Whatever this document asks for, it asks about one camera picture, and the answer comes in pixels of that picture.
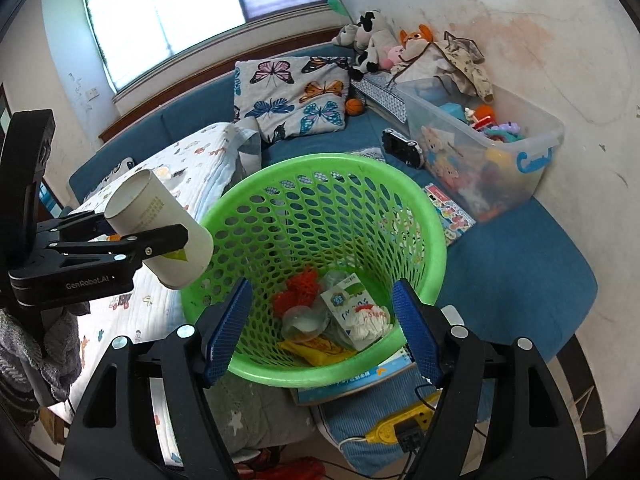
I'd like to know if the orange fox plush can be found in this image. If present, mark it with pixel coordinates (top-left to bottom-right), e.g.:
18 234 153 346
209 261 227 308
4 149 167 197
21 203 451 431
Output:
399 24 434 62

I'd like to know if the yellow snack wrapper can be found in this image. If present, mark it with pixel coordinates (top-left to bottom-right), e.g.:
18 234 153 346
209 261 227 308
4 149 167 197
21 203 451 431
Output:
278 336 357 367

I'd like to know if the cow plush toy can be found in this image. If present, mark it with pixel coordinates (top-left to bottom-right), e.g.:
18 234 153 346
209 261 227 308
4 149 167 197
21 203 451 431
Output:
332 10 398 81

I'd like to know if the clear toy storage box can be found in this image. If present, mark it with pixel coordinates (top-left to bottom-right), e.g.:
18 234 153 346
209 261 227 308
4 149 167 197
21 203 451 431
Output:
396 77 565 221

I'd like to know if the butterfly pillow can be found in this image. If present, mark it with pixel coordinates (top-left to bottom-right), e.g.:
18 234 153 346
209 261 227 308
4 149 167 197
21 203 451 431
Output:
233 55 350 144

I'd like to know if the green plastic basket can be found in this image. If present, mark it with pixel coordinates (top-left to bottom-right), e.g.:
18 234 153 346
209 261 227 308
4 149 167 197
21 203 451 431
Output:
180 153 447 388

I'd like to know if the white patterned tablecloth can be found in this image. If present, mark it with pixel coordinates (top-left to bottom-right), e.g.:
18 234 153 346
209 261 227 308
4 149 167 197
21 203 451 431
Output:
68 119 262 411

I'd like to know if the window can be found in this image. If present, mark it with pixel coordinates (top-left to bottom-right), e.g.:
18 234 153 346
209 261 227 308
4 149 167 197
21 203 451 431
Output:
84 0 320 91

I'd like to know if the patterned beige cloth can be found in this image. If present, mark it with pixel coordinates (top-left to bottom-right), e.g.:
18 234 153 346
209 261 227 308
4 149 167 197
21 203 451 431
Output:
444 30 495 104

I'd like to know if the sticker book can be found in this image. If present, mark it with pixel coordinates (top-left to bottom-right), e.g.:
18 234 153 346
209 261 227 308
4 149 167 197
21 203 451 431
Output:
423 183 476 246

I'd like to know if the clear plastic bag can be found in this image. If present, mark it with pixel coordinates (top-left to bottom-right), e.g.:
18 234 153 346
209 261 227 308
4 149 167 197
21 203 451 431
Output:
281 306 330 342

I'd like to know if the pink pig plush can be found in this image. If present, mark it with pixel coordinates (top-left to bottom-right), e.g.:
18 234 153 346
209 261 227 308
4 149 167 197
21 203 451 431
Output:
380 44 405 72

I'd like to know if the black handheld console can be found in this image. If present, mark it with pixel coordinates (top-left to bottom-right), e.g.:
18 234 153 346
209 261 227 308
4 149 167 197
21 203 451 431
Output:
382 128 424 169

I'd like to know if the small orange ball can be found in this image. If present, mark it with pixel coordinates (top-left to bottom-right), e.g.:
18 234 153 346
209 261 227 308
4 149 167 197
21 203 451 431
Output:
345 98 366 117

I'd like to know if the yellow power strip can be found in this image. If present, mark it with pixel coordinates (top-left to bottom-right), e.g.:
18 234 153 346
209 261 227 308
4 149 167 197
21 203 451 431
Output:
364 391 440 453

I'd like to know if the milk carton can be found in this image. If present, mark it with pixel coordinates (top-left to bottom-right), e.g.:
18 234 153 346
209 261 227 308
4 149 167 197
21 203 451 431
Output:
320 273 375 351

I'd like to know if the white paper cup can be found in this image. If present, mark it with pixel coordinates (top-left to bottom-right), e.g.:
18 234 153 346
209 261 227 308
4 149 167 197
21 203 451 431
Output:
104 169 214 290

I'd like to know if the crumpled white tissue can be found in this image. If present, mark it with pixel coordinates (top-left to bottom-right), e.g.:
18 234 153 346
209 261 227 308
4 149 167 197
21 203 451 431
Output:
345 304 393 351

